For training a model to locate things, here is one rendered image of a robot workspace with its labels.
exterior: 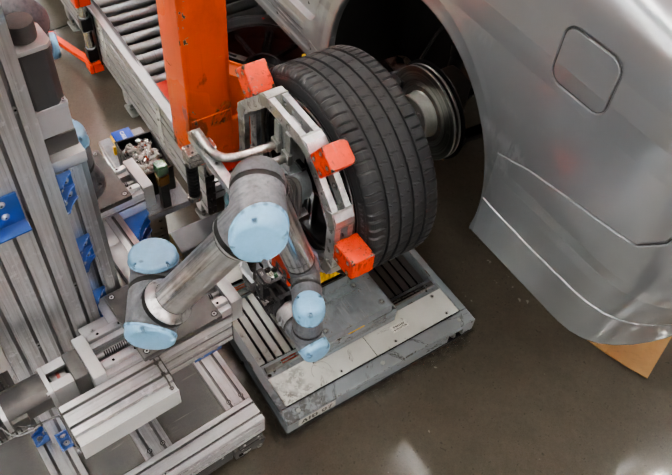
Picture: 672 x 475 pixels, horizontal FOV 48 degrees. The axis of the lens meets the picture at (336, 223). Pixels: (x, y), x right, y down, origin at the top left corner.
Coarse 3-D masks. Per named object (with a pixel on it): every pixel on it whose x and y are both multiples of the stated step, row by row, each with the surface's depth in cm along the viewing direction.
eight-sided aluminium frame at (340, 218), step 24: (264, 96) 204; (288, 96) 203; (240, 120) 228; (288, 120) 197; (312, 120) 198; (240, 144) 236; (312, 144) 193; (312, 168) 195; (336, 192) 199; (336, 216) 197; (336, 240) 203; (336, 264) 212
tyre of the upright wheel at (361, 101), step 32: (288, 64) 210; (320, 64) 206; (352, 64) 205; (320, 96) 196; (352, 96) 197; (384, 96) 200; (352, 128) 193; (384, 128) 196; (416, 128) 200; (384, 160) 196; (416, 160) 201; (352, 192) 201; (384, 192) 198; (416, 192) 202; (384, 224) 201; (416, 224) 209; (384, 256) 213
